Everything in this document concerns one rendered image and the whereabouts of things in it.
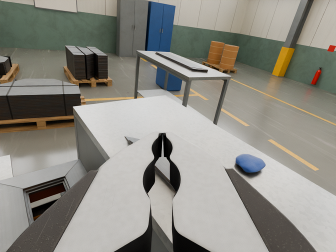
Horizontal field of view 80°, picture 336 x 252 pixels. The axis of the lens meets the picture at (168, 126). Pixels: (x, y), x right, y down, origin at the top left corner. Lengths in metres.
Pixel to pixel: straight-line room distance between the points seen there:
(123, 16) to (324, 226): 7.83
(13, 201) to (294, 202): 0.99
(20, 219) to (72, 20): 7.85
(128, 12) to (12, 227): 7.66
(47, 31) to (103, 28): 1.85
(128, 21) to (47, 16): 2.60
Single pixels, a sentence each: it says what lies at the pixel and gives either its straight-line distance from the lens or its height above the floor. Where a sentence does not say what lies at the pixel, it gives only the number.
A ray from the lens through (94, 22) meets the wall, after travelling 8.53.
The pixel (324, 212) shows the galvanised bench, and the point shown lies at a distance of 0.85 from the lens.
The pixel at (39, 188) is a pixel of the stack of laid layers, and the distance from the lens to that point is 1.03.
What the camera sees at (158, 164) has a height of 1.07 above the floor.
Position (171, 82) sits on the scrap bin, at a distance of 4.80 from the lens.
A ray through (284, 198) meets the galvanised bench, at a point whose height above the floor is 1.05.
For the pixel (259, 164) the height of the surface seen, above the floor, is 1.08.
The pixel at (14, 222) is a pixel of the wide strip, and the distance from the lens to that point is 0.92.
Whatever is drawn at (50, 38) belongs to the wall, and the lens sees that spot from 8.49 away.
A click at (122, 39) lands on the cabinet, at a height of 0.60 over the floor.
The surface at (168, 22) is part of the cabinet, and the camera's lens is 8.72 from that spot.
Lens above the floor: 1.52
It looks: 28 degrees down
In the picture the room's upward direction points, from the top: 9 degrees clockwise
